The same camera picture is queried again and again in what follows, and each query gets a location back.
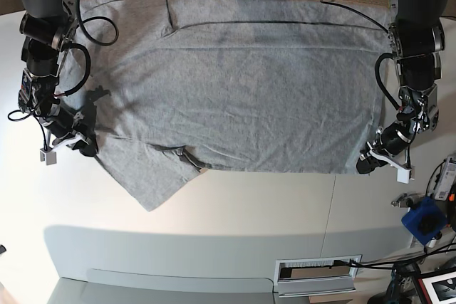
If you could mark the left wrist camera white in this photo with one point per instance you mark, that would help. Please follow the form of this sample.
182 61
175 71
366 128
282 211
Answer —
404 175

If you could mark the table cable grommet box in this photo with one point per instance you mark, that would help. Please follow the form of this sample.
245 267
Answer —
315 276

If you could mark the framed picture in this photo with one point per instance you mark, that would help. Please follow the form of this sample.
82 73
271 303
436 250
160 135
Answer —
437 288

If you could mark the grey T-shirt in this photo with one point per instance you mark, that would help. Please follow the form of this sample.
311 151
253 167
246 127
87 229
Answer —
232 85

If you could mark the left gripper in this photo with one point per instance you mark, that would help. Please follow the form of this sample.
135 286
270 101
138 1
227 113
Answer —
387 144

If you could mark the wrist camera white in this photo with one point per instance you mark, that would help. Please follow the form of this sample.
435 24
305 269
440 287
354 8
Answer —
404 175
49 157

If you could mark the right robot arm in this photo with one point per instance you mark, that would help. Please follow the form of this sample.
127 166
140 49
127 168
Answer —
49 27

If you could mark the blue plastic device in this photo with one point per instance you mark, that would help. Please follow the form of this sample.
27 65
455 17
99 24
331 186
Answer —
425 221

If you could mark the white barcode power adapter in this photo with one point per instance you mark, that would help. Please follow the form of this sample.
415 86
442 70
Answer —
446 180

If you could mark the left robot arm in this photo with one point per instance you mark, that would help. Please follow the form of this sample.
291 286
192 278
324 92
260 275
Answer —
407 78

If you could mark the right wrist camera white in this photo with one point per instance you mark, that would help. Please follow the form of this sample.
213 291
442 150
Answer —
49 157

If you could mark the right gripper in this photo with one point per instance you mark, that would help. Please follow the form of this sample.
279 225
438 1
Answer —
67 129

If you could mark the metal table clamp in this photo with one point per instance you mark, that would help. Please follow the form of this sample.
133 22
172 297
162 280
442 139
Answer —
406 200

